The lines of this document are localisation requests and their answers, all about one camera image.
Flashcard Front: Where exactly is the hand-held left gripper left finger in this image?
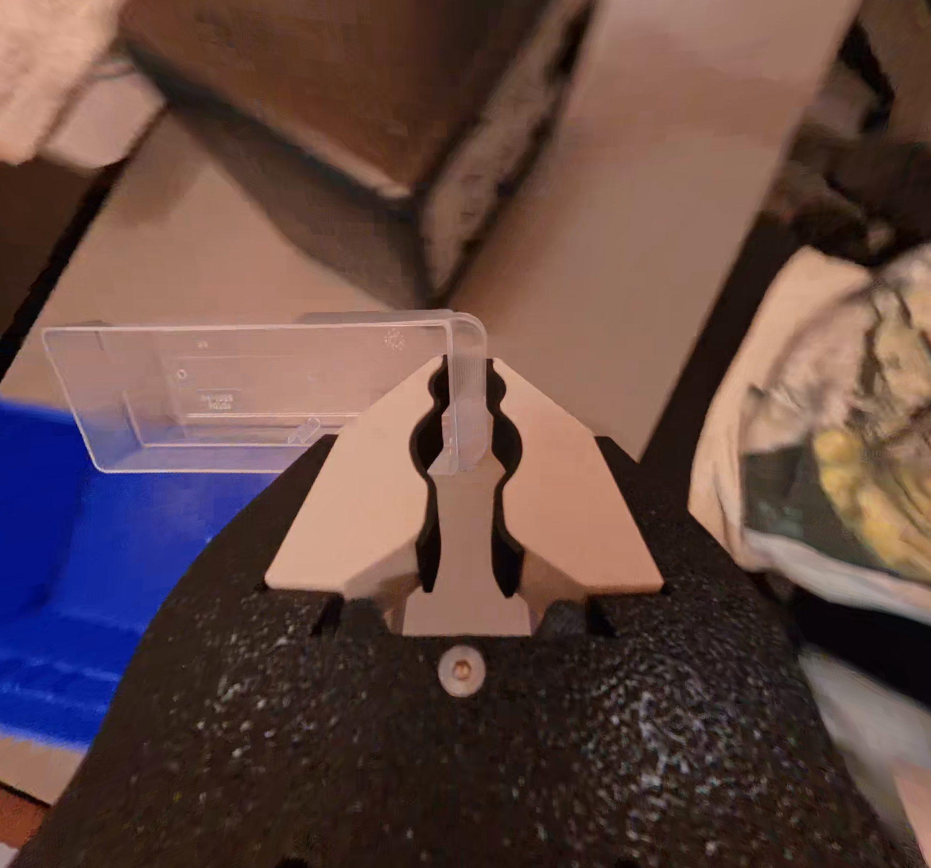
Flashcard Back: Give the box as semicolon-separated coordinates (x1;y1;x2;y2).
264;355;447;629

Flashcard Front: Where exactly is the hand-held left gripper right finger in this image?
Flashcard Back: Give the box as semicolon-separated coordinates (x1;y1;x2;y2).
489;358;665;629

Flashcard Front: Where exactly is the clear plastic parts drawer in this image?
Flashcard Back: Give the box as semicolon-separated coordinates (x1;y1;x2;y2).
42;310;488;477

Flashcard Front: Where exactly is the flat cardboard sheet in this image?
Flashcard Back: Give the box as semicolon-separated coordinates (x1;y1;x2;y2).
0;108;437;412

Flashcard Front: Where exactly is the crumpled printed plastic bag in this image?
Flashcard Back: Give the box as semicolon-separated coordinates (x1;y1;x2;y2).
687;243;931;623

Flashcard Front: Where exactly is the blue plastic bin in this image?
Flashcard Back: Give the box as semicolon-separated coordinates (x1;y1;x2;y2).
0;395;292;750

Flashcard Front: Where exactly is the pale cardboard flap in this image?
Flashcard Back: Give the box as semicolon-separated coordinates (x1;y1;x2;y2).
447;0;897;463

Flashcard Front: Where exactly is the dark cloth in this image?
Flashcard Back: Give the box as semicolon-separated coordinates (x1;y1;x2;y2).
764;0;931;267

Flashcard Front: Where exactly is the brown cardboard box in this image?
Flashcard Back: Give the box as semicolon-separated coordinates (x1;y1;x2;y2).
120;0;608;206

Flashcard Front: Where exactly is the white cloth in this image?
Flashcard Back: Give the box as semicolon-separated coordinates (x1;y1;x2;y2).
0;0;174;165

